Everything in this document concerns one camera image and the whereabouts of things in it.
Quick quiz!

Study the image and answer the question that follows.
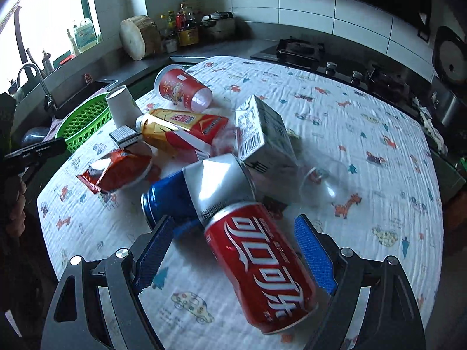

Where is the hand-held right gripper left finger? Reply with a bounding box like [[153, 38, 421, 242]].
[[41, 214, 176, 350]]

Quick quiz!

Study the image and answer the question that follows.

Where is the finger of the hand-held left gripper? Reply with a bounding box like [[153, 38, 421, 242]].
[[4, 138, 67, 183]]

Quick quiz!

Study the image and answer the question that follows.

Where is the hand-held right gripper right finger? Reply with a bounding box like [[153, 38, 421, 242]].
[[294, 214, 427, 350]]

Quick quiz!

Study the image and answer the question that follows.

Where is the green plastic basket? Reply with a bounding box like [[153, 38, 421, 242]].
[[55, 92, 113, 154]]

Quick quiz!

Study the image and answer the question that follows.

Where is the red soda can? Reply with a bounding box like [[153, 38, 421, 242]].
[[203, 201, 318, 335]]

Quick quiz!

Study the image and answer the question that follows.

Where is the red plastic cup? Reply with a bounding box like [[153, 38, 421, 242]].
[[154, 64, 213, 112]]

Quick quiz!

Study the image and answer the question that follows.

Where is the person's left forearm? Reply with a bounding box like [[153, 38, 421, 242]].
[[0, 226, 59, 340]]

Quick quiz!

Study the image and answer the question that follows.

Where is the person's left hand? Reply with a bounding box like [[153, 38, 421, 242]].
[[6, 180, 28, 238]]

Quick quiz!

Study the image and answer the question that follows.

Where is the dark round bowl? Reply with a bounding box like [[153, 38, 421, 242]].
[[21, 127, 50, 147]]

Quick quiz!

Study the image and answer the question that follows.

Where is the steel sink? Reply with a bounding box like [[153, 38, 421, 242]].
[[55, 79, 119, 117]]

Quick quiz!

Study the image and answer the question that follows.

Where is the steel faucet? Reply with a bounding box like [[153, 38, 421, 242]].
[[16, 63, 55, 112]]

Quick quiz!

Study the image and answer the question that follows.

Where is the red snack packet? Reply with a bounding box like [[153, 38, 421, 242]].
[[76, 148, 154, 195]]

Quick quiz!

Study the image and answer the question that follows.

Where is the small black white box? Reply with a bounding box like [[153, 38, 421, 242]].
[[109, 125, 142, 146]]

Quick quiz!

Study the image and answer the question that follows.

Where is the blue silver drink can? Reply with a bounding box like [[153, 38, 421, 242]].
[[141, 153, 256, 232]]

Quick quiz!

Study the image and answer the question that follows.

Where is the white paper cup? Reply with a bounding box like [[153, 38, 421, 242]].
[[106, 85, 141, 126]]

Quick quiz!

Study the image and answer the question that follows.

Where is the white squeeze bottle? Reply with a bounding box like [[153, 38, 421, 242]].
[[66, 29, 79, 56]]

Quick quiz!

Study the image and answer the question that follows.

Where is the printed white blanket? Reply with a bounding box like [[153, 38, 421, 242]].
[[36, 56, 444, 350]]

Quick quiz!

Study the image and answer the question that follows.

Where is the clear detergent jug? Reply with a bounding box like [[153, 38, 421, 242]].
[[74, 17, 98, 53]]

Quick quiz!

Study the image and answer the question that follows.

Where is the yellow red drink bottle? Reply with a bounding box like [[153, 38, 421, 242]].
[[136, 108, 238, 157]]

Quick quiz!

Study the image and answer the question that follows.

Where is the white drink carton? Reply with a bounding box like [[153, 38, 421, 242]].
[[234, 94, 298, 186]]

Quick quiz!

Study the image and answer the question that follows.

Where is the window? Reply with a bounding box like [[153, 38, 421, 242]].
[[0, 0, 100, 92]]

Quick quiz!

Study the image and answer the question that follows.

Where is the round wooden chopping block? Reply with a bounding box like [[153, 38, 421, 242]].
[[120, 15, 163, 61]]

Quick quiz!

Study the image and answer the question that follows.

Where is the green cap yellow bottle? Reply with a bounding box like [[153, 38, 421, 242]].
[[161, 11, 176, 39]]

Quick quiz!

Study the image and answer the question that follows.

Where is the dark oil bottle yellow label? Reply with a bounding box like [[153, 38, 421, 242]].
[[177, 3, 199, 47]]

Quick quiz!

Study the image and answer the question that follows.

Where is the steel cooking pot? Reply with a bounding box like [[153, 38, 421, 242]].
[[431, 91, 467, 132]]

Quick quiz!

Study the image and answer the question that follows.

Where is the black gas stove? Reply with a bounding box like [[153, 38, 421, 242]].
[[251, 37, 435, 117]]

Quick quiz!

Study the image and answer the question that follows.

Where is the steel pot with lid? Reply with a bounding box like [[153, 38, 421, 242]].
[[201, 12, 237, 42]]

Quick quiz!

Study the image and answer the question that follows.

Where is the black round pan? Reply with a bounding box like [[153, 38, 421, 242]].
[[432, 25, 467, 81]]

